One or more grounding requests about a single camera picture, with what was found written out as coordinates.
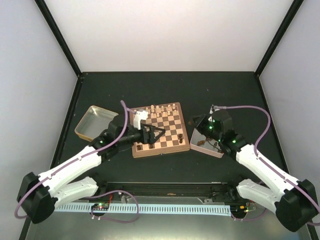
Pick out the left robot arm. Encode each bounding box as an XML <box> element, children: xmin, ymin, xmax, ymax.
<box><xmin>16</xmin><ymin>117</ymin><xmax>166</xmax><ymax>224</ymax></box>

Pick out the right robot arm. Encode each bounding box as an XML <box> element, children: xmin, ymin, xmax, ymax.
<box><xmin>189</xmin><ymin>107</ymin><xmax>320</xmax><ymax>232</ymax></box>

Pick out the wooden chess board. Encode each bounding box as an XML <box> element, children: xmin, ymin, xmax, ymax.
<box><xmin>132</xmin><ymin>102</ymin><xmax>190</xmax><ymax>158</ymax></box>

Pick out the small circuit board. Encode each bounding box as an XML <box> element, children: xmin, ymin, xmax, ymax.
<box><xmin>91</xmin><ymin>203</ymin><xmax>110</xmax><ymax>211</ymax></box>

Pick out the pink metal tin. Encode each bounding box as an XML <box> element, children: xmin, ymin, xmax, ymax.
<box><xmin>189</xmin><ymin>124</ymin><xmax>224</xmax><ymax>158</ymax></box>

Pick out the white queen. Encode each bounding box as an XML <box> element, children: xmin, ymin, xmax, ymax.
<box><xmin>150</xmin><ymin>105</ymin><xmax>155</xmax><ymax>114</ymax></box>

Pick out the white king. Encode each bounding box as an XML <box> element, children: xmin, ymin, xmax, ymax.
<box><xmin>155</xmin><ymin>105</ymin><xmax>161</xmax><ymax>113</ymax></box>

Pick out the white knight right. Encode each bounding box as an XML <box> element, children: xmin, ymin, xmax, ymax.
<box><xmin>167</xmin><ymin>104</ymin><xmax>172</xmax><ymax>112</ymax></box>

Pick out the gold metal tin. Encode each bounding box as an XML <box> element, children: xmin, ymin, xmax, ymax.
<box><xmin>74</xmin><ymin>105</ymin><xmax>118</xmax><ymax>142</ymax></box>

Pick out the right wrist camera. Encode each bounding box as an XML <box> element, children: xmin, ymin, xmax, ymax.
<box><xmin>209</xmin><ymin>104</ymin><xmax>226</xmax><ymax>122</ymax></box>

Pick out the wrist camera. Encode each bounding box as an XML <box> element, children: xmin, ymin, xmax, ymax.
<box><xmin>209</xmin><ymin>104</ymin><xmax>226</xmax><ymax>122</ymax></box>
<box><xmin>133</xmin><ymin>109</ymin><xmax>149</xmax><ymax>130</ymax></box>

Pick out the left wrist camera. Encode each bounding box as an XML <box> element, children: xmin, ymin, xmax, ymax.
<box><xmin>133</xmin><ymin>109</ymin><xmax>149</xmax><ymax>130</ymax></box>

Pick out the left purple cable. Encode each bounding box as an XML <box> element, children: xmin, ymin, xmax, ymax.
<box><xmin>14</xmin><ymin>100</ymin><xmax>132</xmax><ymax>220</ymax></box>

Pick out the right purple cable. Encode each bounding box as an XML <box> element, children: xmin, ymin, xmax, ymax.
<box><xmin>212</xmin><ymin>104</ymin><xmax>320</xmax><ymax>227</ymax></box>

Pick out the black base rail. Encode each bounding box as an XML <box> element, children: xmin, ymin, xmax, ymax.
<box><xmin>94</xmin><ymin>182</ymin><xmax>244</xmax><ymax>202</ymax></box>

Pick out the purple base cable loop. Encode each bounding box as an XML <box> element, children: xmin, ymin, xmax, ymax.
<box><xmin>89</xmin><ymin>189</ymin><xmax>140</xmax><ymax>222</ymax></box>

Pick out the blue cable duct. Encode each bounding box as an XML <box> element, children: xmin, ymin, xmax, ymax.
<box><xmin>55</xmin><ymin>202</ymin><xmax>231</xmax><ymax>217</ymax></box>

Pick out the black frame post left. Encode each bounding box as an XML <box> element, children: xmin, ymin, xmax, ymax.
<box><xmin>34</xmin><ymin>0</ymin><xmax>82</xmax><ymax>77</ymax></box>

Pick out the black frame post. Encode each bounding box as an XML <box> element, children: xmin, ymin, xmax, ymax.
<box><xmin>254</xmin><ymin>0</ymin><xmax>304</xmax><ymax>77</ymax></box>
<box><xmin>34</xmin><ymin>0</ymin><xmax>82</xmax><ymax>77</ymax></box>

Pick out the black frame post right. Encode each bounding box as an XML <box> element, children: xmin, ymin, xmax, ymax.
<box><xmin>254</xmin><ymin>0</ymin><xmax>304</xmax><ymax>77</ymax></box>

